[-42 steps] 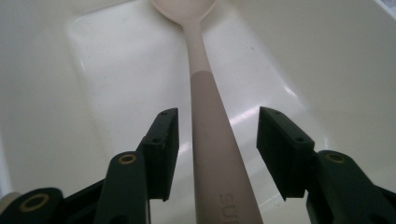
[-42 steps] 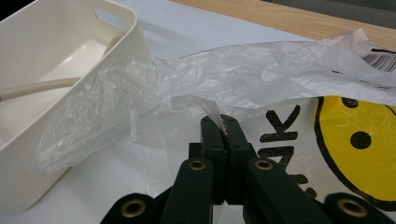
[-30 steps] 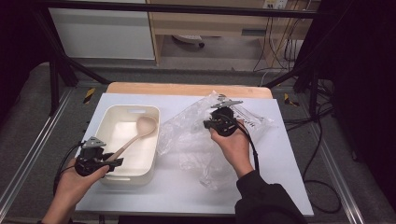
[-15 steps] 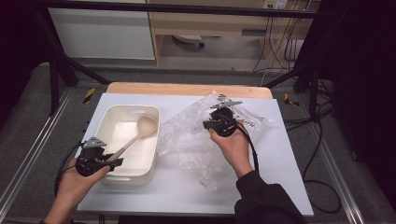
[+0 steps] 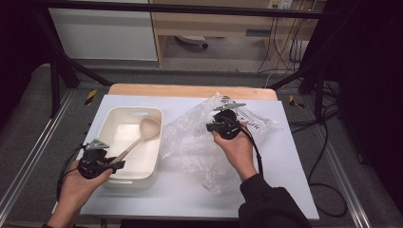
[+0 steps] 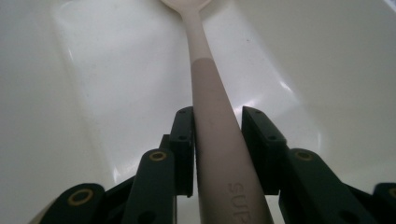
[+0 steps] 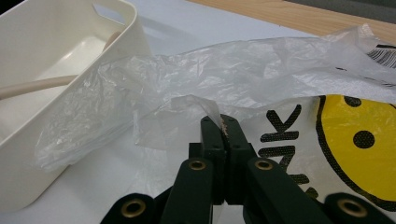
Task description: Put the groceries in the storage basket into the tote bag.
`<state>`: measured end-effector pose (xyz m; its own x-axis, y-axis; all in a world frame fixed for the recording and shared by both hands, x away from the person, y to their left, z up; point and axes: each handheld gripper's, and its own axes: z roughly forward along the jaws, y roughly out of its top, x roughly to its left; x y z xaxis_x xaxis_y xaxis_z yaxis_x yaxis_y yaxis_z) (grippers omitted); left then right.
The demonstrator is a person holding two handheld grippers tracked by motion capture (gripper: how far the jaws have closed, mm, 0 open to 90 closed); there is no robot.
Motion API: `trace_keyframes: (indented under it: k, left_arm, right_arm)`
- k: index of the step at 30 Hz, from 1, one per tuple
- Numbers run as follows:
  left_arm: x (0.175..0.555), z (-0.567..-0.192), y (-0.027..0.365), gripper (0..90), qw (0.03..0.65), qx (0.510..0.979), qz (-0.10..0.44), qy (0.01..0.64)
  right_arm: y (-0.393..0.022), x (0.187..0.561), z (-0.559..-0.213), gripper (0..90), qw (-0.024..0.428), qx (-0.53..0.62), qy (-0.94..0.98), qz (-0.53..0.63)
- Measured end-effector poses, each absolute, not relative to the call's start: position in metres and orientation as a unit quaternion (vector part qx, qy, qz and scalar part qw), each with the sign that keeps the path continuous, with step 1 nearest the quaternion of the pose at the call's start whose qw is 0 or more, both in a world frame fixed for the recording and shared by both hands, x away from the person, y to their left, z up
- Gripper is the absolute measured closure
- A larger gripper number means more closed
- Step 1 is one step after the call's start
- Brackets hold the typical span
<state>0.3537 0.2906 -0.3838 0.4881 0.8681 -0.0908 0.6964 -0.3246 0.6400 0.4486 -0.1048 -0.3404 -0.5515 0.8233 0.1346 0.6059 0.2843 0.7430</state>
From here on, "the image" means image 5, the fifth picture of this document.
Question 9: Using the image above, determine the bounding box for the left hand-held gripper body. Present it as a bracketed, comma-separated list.
[77, 138, 112, 181]

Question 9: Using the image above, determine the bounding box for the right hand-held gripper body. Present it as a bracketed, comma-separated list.
[212, 102, 247, 141]

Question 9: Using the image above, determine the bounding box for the white plastic bin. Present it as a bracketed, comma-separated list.
[94, 106, 164, 191]

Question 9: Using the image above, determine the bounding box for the clear printed plastic bag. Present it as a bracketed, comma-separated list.
[160, 92, 281, 195]

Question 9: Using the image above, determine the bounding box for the beige soup ladle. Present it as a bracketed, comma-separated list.
[108, 117, 162, 165]

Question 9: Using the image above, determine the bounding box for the person's right hand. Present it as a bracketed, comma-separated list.
[212, 123, 259, 182]

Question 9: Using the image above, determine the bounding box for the person's left hand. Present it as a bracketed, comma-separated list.
[58, 161, 114, 217]

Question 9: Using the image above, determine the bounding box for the white board sheet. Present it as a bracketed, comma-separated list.
[51, 94, 320, 221]

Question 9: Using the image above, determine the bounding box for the yellow black tape marker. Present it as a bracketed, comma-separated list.
[84, 88, 99, 106]
[288, 94, 305, 109]

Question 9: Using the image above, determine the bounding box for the black metal stand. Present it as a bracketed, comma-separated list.
[33, 9, 114, 119]
[269, 61, 328, 123]

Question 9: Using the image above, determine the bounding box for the grey chair base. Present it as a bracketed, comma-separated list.
[175, 34, 210, 49]

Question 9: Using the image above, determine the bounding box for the light wooden desk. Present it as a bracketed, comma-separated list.
[148, 0, 327, 68]

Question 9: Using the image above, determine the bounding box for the black metal crossbar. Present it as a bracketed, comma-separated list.
[37, 0, 325, 20]

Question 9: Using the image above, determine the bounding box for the white cabinet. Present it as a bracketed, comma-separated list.
[48, 0, 159, 62]

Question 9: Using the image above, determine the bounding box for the black curtain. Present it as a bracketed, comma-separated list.
[0, 0, 53, 126]
[300, 0, 403, 217]

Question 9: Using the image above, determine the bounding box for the white power strip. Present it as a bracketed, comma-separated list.
[267, 0, 294, 10]

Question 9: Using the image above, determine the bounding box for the left hand-held gripper cable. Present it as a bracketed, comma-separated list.
[55, 143, 88, 202]

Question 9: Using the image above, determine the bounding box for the hand-held gripper cable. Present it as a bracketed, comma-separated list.
[55, 143, 88, 202]
[221, 116, 265, 179]

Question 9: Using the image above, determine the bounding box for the right hand-held gripper cable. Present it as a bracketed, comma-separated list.
[221, 116, 265, 179]

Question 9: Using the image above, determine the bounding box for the bundle of hanging cables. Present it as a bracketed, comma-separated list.
[257, 13, 317, 89]

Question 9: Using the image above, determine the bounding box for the black floor cable loop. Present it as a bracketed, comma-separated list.
[307, 122, 349, 219]

